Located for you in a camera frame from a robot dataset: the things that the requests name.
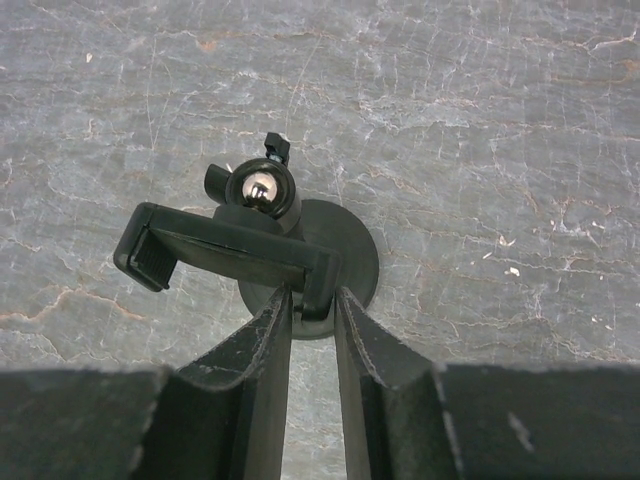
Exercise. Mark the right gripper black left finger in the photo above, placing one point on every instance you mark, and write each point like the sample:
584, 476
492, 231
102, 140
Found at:
223, 416

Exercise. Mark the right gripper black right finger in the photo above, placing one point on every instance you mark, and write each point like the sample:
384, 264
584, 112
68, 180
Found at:
393, 420

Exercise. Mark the black phone stand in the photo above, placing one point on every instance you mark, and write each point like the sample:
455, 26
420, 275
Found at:
263, 235

